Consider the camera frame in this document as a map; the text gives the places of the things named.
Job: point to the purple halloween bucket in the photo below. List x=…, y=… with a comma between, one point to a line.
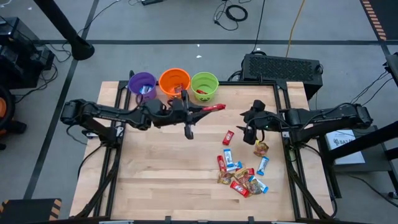
x=136, y=82

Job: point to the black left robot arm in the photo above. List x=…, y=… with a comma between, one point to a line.
x=102, y=113

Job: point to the black aluminium table frame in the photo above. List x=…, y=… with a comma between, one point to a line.
x=248, y=83

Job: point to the green halloween bucket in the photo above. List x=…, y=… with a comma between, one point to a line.
x=206, y=81

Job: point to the black orange wheeled machine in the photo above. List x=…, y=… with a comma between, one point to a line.
x=6, y=124

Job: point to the black power strip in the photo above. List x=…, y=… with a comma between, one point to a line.
x=152, y=2

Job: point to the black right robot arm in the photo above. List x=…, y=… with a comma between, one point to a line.
x=329, y=116

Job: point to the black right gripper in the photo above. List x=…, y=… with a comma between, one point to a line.
x=267, y=119

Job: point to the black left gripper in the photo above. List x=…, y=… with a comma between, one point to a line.
x=171, y=113

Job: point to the hazard-striped black mat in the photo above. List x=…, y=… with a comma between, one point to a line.
x=388, y=15

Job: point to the white paper sign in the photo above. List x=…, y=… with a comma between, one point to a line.
x=345, y=149

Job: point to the black pole stand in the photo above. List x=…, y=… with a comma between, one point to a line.
x=81, y=49

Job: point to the black equipment rack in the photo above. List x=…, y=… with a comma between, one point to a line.
x=18, y=56

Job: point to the hazard-striped black box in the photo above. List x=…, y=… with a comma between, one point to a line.
x=28, y=213

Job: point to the black side stand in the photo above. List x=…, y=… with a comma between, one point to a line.
x=377, y=165

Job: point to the orange halloween bucket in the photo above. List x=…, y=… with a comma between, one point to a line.
x=169, y=81

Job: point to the black computer case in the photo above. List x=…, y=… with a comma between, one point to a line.
x=280, y=68

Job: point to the blue white chocolate bar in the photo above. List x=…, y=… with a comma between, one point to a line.
x=145, y=89
x=237, y=166
x=228, y=157
x=263, y=165
x=263, y=188

